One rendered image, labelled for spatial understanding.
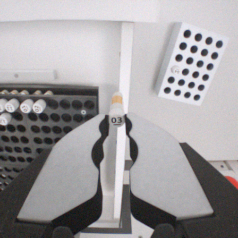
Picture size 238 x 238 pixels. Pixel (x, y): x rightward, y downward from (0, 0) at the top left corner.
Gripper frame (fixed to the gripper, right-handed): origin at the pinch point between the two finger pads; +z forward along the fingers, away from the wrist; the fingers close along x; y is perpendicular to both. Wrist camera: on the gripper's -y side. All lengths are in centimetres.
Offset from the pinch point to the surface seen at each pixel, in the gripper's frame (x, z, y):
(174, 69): 8.8, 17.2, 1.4
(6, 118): -13.4, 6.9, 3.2
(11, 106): -12.1, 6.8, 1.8
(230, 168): 28.9, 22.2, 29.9
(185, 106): 13.4, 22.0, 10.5
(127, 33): 1.3, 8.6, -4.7
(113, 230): -2.3, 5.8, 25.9
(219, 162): 26.9, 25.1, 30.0
